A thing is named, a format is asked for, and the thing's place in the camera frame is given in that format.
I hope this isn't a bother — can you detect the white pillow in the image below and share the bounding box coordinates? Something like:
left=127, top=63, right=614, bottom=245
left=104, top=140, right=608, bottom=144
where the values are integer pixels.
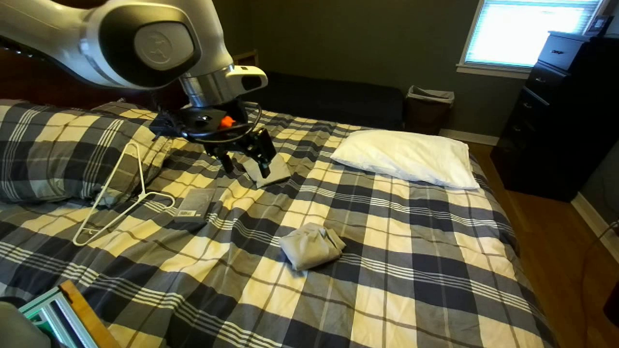
left=328, top=127, right=483, bottom=192

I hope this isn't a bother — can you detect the black dresser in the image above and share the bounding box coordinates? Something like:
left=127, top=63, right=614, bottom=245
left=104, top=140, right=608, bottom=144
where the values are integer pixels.
left=488, top=28, right=619, bottom=202

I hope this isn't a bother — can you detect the teal metal frame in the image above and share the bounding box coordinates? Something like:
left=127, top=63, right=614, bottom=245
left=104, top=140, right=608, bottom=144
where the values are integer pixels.
left=16, top=285, right=100, bottom=348

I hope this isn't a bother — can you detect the small object on dresser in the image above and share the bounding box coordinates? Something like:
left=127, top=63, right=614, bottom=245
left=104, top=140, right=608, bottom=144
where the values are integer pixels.
left=581, top=13, right=614, bottom=40

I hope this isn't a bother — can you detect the flat grey cloth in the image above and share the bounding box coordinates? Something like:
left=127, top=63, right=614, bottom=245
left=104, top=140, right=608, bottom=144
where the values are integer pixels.
left=233, top=150, right=295, bottom=189

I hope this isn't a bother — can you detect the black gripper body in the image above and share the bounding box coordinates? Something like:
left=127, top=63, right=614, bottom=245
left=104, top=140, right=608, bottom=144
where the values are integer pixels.
left=204, top=127, right=280, bottom=162

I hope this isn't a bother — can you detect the wooden plank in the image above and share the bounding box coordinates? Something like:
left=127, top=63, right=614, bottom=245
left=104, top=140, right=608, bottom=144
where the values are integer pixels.
left=55, top=278, right=121, bottom=348

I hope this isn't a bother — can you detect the brown bin with cloth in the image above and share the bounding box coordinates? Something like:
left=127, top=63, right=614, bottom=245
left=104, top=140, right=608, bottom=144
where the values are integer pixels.
left=401, top=82, right=456, bottom=131

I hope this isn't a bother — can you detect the wooden shelf unit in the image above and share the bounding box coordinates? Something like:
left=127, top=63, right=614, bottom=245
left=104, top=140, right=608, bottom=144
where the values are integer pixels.
left=231, top=47, right=260, bottom=67

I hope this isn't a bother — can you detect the plaid bedspread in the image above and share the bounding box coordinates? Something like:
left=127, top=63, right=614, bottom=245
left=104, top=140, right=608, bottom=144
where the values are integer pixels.
left=0, top=96, right=560, bottom=348

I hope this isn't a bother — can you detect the bright window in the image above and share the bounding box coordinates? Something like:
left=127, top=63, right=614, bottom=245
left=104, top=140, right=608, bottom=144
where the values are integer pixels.
left=454, top=0, right=608, bottom=80

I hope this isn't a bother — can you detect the grey rounded base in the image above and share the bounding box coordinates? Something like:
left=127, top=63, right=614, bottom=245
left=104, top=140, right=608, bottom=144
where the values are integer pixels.
left=0, top=297, right=53, bottom=348

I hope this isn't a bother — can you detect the plaid pillow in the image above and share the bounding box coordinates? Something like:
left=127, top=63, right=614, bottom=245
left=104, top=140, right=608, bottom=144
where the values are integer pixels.
left=0, top=96, right=169, bottom=208

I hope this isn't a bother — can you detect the folded grey cloth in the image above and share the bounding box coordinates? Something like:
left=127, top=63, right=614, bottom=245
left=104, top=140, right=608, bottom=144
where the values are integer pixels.
left=278, top=220, right=347, bottom=272

